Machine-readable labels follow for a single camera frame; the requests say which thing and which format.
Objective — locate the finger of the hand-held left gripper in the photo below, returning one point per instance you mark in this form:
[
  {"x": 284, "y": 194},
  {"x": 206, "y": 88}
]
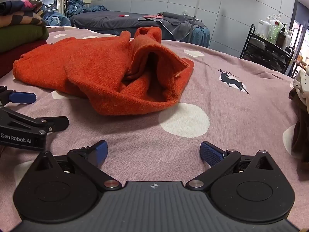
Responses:
[
  {"x": 23, "y": 97},
  {"x": 54, "y": 123}
]

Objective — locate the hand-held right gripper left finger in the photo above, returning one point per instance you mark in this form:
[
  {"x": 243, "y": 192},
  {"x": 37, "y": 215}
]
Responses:
[{"x": 101, "y": 149}]

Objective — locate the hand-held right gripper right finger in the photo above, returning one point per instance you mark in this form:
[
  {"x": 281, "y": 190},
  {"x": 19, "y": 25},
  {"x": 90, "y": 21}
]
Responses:
[{"x": 210, "y": 153}]

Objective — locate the orange knit sweater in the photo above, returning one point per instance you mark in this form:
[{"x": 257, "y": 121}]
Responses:
[{"x": 96, "y": 65}]

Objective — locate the dark red folded cloth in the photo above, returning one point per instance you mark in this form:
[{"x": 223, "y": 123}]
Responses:
[{"x": 14, "y": 58}]

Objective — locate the pink printed bedspread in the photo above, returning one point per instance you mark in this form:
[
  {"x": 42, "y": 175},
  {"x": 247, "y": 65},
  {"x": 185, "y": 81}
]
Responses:
[{"x": 229, "y": 116}]

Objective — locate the green folded cloth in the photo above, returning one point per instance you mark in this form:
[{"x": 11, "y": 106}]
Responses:
[{"x": 21, "y": 36}]

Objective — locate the patterned folded cloth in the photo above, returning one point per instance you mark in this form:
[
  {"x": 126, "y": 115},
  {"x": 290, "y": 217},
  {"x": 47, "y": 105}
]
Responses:
[{"x": 21, "y": 12}]

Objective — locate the dark brown cloth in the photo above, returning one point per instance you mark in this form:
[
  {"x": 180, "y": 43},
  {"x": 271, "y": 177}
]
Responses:
[{"x": 300, "y": 135}]

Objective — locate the white medical device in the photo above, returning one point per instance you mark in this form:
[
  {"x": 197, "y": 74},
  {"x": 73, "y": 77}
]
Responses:
[{"x": 48, "y": 3}]

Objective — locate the blue quilt pile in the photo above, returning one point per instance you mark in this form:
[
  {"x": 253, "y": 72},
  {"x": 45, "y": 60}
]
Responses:
[{"x": 77, "y": 11}]

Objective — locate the black trolley rack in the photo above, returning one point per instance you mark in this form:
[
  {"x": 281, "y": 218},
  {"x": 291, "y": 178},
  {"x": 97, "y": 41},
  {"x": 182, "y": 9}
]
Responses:
[{"x": 265, "y": 53}]

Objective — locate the dark massage bed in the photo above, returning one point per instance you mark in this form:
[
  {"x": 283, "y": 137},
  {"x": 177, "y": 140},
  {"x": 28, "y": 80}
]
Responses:
[{"x": 108, "y": 20}]

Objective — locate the cream dotted cloth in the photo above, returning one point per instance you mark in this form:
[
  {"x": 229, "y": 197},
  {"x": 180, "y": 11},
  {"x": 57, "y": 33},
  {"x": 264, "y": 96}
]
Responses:
[{"x": 301, "y": 82}]

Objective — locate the small red white object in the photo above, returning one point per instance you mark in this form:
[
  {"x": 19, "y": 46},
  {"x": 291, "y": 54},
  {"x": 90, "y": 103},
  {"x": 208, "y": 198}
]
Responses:
[{"x": 123, "y": 16}]

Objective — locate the grey towel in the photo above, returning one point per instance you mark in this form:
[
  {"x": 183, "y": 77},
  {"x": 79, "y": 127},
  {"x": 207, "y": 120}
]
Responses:
[{"x": 178, "y": 24}]

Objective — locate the group of toiletry bottles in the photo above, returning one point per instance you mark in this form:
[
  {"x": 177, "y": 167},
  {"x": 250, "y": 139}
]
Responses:
[{"x": 275, "y": 30}]

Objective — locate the silver floor lamp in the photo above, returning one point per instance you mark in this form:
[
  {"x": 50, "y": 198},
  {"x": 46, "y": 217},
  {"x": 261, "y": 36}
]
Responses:
[{"x": 196, "y": 9}]

